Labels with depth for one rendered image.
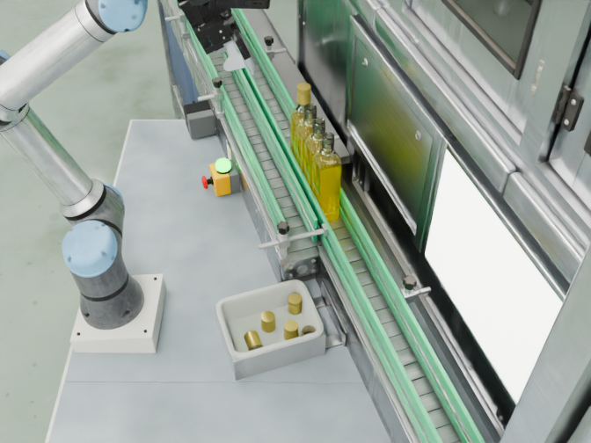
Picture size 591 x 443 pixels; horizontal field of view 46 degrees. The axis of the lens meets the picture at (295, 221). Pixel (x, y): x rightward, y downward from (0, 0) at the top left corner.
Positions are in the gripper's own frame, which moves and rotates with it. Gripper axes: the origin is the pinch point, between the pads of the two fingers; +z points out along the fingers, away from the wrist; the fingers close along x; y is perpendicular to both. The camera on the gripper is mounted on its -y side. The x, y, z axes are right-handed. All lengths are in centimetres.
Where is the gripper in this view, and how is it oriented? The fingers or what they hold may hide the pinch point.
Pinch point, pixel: (250, 61)
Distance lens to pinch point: 151.5
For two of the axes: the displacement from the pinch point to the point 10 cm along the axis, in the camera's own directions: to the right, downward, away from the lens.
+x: 3.3, 6.8, -6.5
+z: 3.2, 5.7, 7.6
